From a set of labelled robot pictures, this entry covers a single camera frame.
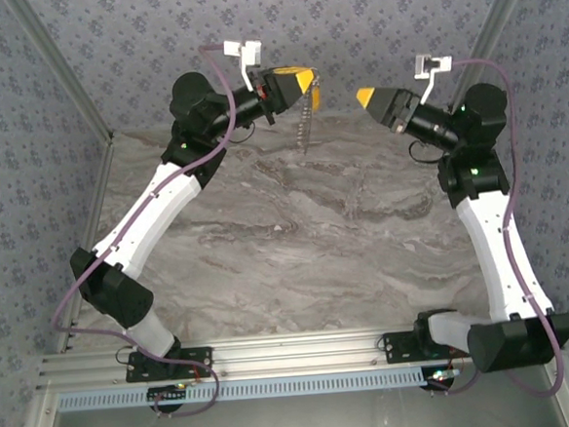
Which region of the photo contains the small circuit board with LEDs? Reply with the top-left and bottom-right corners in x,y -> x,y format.
146,381 -> 190,414
419,363 -> 463,394

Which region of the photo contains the aluminium side rail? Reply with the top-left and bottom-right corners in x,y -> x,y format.
43,139 -> 129,356

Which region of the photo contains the aluminium corner post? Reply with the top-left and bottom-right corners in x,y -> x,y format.
438,0 -> 548,120
5,0 -> 117,150

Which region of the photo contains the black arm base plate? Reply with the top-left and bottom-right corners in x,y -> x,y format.
123,344 -> 215,384
383,326 -> 474,366

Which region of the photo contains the wide aluminium base rail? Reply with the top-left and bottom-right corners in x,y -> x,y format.
34,315 -> 567,393

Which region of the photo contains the grey slotted cable duct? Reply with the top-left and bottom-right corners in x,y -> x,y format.
56,364 -> 467,414

